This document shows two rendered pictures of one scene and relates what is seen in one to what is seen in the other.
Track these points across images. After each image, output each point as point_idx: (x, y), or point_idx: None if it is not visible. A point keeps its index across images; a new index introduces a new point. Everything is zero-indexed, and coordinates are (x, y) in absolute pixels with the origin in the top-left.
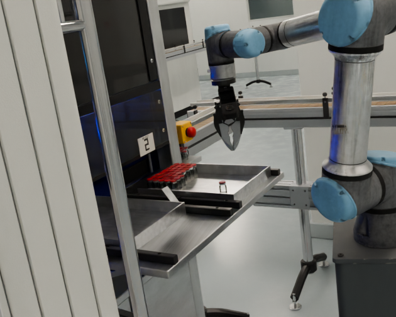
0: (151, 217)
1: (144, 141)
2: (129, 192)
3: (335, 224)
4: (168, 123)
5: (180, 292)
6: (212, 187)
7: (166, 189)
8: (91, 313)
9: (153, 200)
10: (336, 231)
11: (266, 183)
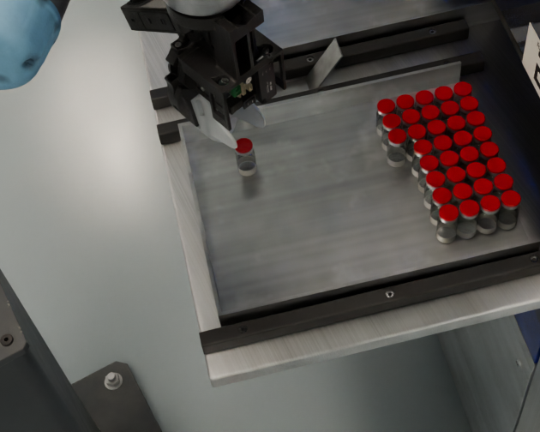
0: (320, 29)
1: (539, 59)
2: (527, 93)
3: (12, 320)
4: None
5: (499, 366)
6: (322, 197)
7: (336, 54)
8: None
9: (342, 33)
10: None
11: (195, 277)
